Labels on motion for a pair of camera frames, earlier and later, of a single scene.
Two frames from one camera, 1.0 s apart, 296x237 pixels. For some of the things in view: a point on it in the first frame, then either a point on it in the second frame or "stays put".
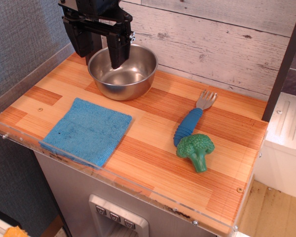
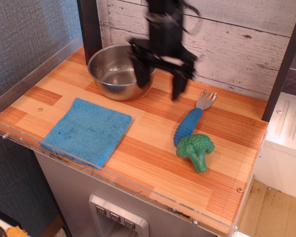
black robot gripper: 103,17 to 165,45
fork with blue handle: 189,122 stays put
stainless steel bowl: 131,80 stays put
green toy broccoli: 195,147 stays put
